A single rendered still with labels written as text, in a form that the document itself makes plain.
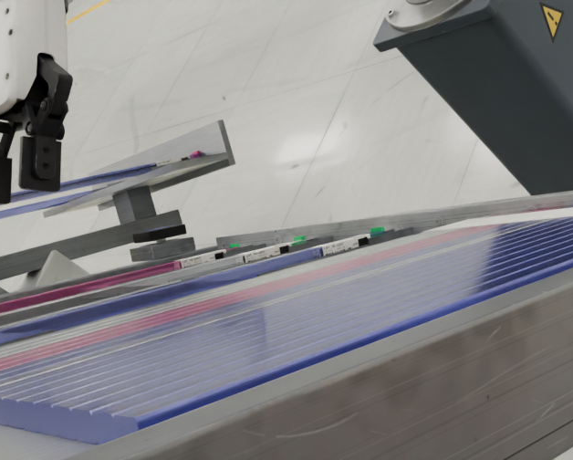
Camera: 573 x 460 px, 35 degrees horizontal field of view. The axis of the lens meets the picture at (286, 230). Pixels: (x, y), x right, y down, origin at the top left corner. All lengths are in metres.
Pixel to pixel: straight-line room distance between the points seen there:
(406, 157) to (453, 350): 1.97
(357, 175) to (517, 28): 1.28
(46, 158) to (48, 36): 0.10
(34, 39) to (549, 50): 0.68
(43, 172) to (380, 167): 1.68
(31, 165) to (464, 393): 0.47
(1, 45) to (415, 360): 0.52
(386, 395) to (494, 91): 0.95
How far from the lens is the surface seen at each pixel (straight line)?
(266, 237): 1.01
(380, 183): 2.28
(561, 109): 1.21
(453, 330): 0.31
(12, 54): 0.73
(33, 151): 0.71
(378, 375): 0.29
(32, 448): 0.32
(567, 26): 1.24
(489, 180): 2.03
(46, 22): 0.74
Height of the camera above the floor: 1.23
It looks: 30 degrees down
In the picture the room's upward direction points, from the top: 50 degrees counter-clockwise
